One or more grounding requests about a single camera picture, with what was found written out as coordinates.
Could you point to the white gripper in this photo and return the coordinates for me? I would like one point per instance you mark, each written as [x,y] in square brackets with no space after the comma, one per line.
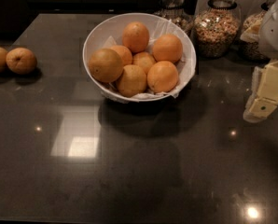
[275,32]

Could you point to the glass cereal jar right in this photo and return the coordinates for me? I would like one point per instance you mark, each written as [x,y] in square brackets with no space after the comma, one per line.
[248,41]

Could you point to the glass cereal jar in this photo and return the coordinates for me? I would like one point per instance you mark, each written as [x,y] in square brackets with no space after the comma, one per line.
[216,28]
[248,41]

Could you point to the glass cereal jar middle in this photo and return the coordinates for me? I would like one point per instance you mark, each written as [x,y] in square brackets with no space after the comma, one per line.
[216,28]

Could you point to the orange back right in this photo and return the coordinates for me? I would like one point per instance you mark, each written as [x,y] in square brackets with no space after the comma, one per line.
[168,48]

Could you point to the orange front right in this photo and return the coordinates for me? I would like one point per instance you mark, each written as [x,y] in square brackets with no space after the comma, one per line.
[162,77]

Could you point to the glass jar left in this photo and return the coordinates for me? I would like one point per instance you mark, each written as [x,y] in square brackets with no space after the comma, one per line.
[173,11]

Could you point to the orange centre small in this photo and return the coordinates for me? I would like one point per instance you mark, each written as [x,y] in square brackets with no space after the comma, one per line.
[145,60]

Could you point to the orange top back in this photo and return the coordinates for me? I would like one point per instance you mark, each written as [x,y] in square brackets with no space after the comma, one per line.
[135,36]

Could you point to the orange front middle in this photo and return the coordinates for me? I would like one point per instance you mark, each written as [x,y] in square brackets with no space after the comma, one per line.
[132,81]

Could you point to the orange behind left centre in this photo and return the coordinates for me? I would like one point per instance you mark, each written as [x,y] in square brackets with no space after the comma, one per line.
[124,53]

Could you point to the large orange front left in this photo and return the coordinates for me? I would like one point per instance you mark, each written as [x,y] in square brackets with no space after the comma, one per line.
[105,65]

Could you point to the orange on table right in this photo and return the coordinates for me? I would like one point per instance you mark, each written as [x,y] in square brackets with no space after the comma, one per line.
[21,61]

